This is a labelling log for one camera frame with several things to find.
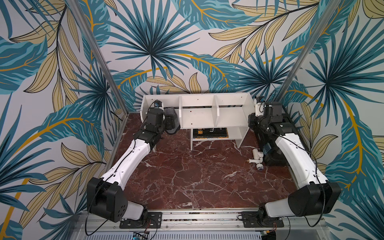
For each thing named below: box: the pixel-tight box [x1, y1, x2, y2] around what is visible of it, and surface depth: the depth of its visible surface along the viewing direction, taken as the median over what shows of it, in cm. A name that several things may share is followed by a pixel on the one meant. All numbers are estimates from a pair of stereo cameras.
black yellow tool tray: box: [193, 127, 229, 139], surface depth 92 cm
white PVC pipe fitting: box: [246, 149, 264, 171], surface depth 96 cm
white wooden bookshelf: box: [139, 92, 255, 151], surface depth 85 cm
